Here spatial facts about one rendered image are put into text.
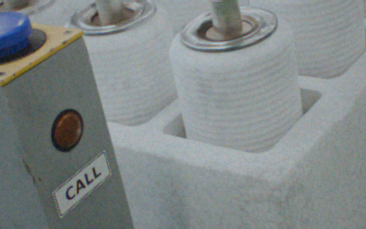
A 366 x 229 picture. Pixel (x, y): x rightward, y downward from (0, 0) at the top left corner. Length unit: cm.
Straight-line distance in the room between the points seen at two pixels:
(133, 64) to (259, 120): 12
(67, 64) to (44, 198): 8
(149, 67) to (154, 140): 7
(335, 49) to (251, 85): 13
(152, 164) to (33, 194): 15
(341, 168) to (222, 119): 11
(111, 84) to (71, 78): 17
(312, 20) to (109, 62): 17
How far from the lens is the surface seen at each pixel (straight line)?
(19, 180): 49
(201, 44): 58
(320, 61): 67
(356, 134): 64
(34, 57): 46
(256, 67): 57
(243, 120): 58
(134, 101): 65
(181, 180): 60
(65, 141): 48
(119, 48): 63
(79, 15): 68
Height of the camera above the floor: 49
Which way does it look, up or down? 29 degrees down
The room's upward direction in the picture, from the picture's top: 12 degrees counter-clockwise
